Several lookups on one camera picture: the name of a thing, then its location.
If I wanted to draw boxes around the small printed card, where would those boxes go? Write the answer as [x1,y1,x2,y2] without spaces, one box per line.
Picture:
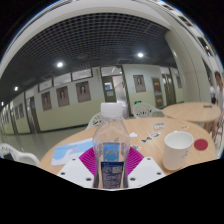
[153,122,166,130]

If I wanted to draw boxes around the white mug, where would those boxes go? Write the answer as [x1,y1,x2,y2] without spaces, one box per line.
[162,130,195,172]

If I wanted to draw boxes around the round ceiling lights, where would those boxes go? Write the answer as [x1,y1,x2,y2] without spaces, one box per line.
[0,51,145,108]

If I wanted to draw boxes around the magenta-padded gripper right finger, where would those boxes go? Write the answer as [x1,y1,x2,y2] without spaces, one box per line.
[126,146,167,190]

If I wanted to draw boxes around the round wooden table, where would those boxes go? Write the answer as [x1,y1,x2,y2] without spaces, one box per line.
[162,101,222,133]

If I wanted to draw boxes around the person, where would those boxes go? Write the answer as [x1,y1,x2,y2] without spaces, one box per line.
[209,83,218,105]
[211,70,224,141]

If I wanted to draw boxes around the clear plastic water bottle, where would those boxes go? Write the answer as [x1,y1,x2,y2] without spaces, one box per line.
[92,102,131,190]

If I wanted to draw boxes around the framed wall portraits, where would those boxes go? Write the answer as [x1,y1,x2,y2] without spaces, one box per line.
[3,74,184,124]

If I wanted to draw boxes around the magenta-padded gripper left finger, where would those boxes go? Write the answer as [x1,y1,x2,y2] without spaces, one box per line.
[57,147,99,190]

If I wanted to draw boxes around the blue and white booklet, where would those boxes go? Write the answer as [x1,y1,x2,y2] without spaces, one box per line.
[50,137,95,167]

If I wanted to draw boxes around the white plastic chair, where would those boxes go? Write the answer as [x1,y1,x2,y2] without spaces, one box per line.
[0,143,41,167]

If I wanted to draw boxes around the flat round red coaster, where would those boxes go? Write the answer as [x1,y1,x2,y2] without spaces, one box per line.
[193,138,209,152]

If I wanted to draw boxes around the white lattice-back chair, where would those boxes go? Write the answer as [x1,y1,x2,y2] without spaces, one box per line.
[85,112,104,130]
[132,102,165,119]

